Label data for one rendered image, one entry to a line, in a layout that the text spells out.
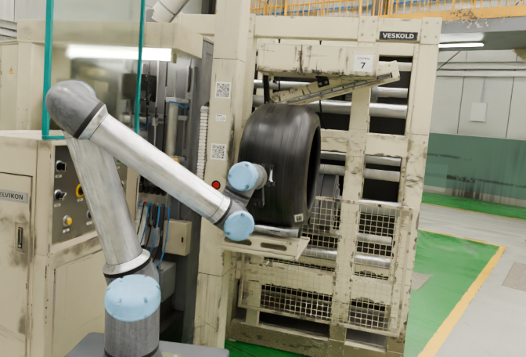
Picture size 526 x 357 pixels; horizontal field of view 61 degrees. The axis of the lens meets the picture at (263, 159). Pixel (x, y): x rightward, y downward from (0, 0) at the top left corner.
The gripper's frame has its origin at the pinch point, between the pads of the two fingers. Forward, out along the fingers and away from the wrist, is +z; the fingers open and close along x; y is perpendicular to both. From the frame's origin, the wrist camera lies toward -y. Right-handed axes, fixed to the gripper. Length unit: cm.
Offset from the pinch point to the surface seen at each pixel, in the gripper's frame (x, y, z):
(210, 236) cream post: 33, -29, 33
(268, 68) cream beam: 18, 57, 49
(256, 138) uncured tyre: 9.3, 17.6, 9.5
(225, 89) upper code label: 31, 40, 24
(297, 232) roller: -10.0, -20.7, 24.3
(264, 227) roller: 4.7, -20.4, 24.4
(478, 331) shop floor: -124, -92, 184
